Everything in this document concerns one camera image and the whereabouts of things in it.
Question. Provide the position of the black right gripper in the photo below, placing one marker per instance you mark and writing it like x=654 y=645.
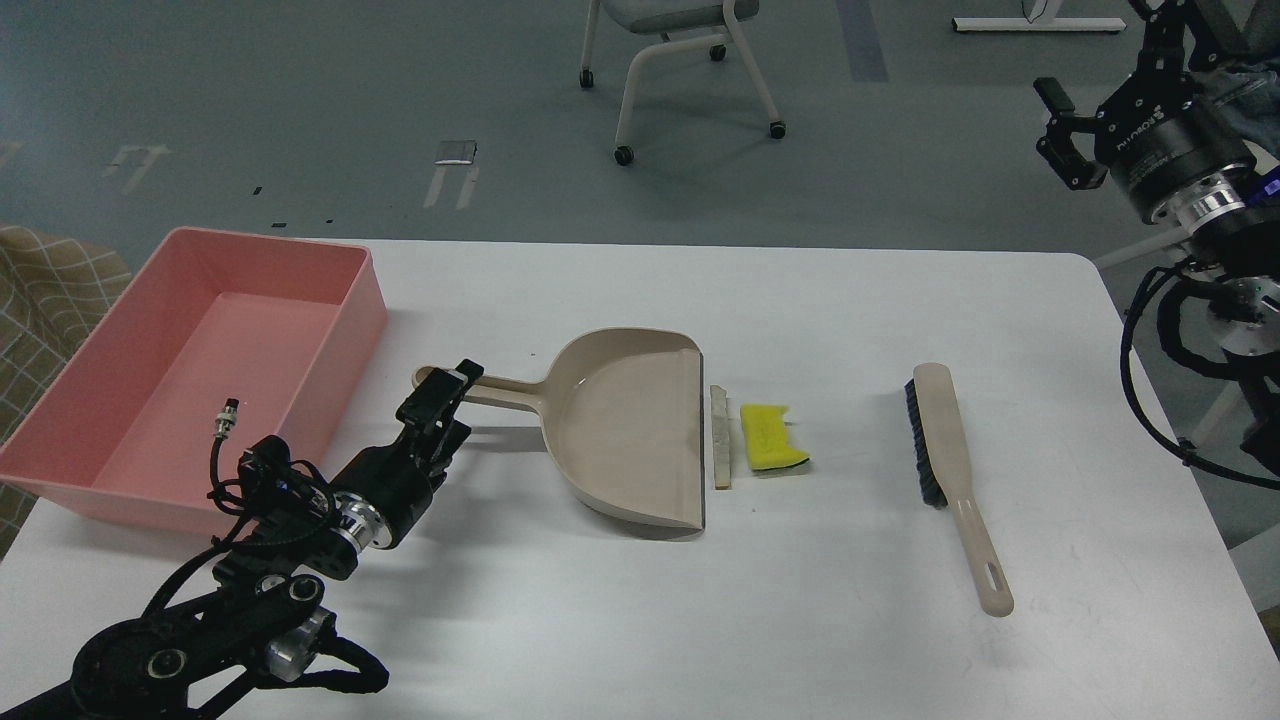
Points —
x=1156 y=135

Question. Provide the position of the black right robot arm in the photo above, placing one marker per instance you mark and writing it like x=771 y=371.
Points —
x=1230 y=46

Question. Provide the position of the white table leg base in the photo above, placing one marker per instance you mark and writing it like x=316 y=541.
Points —
x=1106 y=26

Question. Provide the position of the beige checkered cloth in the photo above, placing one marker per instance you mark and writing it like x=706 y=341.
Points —
x=54 y=291

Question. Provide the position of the metal floor plate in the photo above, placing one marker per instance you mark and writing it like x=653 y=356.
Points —
x=456 y=153

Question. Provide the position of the white chair with jeans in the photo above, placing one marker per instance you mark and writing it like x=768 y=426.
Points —
x=1218 y=316

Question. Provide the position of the yellow green sponge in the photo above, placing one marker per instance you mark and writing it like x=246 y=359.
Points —
x=767 y=444

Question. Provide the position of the beige plastic dustpan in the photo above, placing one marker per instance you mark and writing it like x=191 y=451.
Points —
x=621 y=414

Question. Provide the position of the pink plastic bin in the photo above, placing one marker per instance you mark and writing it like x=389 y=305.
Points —
x=124 y=434

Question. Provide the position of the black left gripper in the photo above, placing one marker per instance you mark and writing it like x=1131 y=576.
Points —
x=398 y=481

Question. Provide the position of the beige hand brush black bristles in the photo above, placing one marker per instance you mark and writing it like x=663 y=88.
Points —
x=946 y=479

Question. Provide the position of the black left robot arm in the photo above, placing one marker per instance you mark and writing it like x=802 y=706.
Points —
x=247 y=614

